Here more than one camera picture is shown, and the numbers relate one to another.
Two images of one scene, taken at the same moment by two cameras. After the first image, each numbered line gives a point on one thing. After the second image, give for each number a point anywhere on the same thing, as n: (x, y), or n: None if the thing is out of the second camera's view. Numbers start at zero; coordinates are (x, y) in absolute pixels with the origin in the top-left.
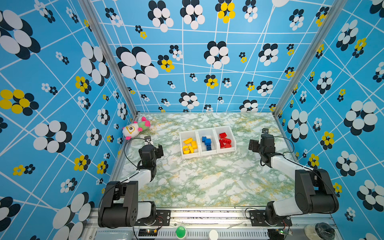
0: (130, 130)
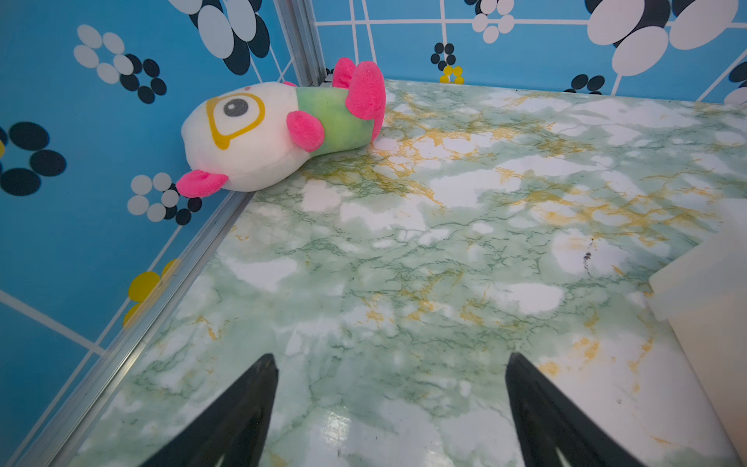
0: (251, 134)
